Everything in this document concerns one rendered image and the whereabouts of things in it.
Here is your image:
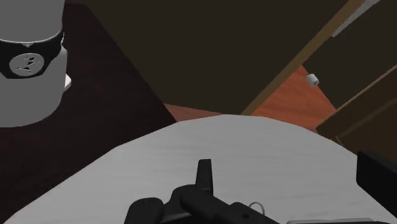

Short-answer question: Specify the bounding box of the dark red robot stand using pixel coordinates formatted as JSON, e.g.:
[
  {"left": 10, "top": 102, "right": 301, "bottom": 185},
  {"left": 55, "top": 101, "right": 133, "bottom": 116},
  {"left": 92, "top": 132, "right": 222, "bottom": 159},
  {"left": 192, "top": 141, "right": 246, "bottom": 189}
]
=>
[{"left": 0, "top": 2, "right": 178, "bottom": 216}]

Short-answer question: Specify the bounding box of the white toilet paper roll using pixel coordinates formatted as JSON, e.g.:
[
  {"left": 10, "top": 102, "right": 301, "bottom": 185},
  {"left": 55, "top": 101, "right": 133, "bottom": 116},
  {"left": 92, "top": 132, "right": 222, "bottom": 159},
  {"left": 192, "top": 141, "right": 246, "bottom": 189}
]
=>
[{"left": 305, "top": 73, "right": 321, "bottom": 88}]

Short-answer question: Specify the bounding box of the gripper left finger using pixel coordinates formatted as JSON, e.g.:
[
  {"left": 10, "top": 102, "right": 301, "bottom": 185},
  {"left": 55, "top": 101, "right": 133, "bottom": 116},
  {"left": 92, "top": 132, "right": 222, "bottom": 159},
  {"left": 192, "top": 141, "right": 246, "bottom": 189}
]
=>
[{"left": 123, "top": 158, "right": 281, "bottom": 224}]

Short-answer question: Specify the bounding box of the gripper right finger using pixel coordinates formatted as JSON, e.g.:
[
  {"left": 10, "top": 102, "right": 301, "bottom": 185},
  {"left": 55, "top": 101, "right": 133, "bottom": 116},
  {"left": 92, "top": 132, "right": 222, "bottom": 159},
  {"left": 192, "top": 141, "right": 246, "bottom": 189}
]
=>
[{"left": 355, "top": 150, "right": 397, "bottom": 216}]

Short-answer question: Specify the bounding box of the dark brown wooden cabinet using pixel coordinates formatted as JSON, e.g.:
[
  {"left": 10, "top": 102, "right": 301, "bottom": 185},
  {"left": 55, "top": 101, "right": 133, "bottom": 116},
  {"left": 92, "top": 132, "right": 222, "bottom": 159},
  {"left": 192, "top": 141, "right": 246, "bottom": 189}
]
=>
[{"left": 316, "top": 63, "right": 397, "bottom": 157}]

